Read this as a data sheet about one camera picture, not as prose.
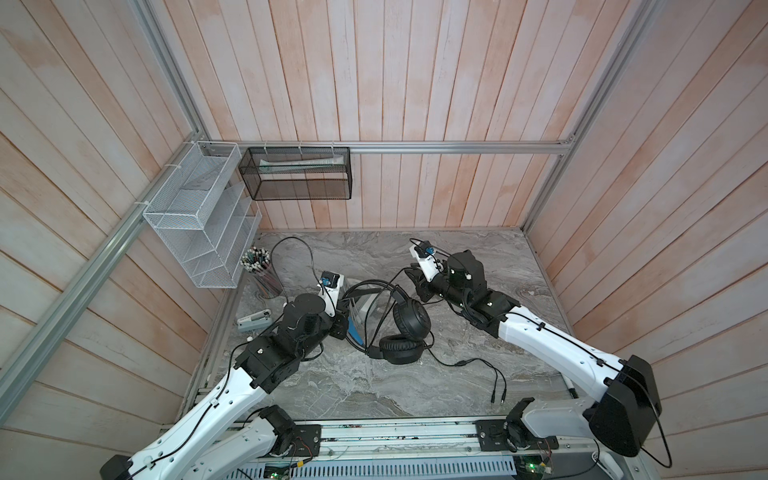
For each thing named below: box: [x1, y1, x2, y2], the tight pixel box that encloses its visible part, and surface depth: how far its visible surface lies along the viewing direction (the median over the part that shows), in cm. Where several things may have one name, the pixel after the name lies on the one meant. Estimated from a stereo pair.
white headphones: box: [345, 285, 385, 319], surface depth 90 cm
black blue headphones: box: [344, 279, 432, 365], surface depth 66 cm
